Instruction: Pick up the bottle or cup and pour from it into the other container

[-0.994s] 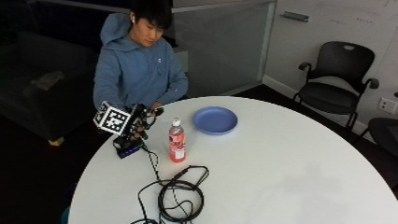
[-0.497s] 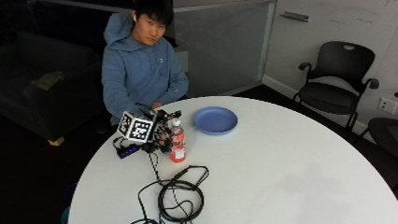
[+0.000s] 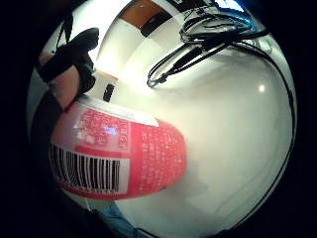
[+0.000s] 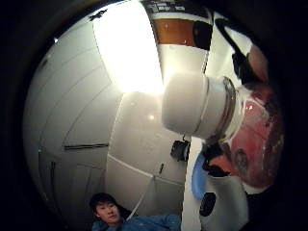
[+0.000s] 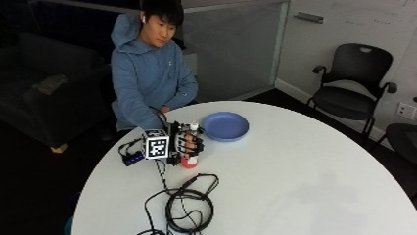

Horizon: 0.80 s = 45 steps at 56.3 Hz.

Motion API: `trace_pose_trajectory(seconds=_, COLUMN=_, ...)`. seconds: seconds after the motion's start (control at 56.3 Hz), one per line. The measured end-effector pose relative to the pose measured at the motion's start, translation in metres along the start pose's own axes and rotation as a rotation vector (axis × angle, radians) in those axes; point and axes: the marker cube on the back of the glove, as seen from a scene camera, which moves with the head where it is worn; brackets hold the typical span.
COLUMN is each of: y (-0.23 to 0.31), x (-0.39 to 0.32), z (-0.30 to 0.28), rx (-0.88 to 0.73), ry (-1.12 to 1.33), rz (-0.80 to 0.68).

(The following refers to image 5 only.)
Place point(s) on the white wall outlet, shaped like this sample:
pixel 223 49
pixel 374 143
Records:
pixel 405 111

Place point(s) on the white earbud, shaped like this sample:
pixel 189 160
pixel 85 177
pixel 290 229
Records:
pixel 141 18

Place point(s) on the person in blue hoodie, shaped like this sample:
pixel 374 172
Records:
pixel 147 75

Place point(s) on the dark sofa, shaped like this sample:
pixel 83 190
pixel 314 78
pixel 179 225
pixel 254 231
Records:
pixel 46 98

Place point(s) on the red bottle with white cap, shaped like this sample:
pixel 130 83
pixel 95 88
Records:
pixel 189 162

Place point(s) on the frosted glass panel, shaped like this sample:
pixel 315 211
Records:
pixel 234 49

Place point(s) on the teal chair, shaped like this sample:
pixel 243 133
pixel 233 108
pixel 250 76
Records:
pixel 67 226

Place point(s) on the small black electronic box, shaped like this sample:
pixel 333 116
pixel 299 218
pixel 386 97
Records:
pixel 131 158

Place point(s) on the white marker cube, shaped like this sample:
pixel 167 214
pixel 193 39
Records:
pixel 154 147

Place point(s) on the grey cushion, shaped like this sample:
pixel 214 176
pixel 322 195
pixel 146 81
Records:
pixel 49 84

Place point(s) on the blue plate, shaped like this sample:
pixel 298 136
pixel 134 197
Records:
pixel 225 126

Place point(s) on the black office chair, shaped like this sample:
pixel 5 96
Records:
pixel 403 138
pixel 346 98

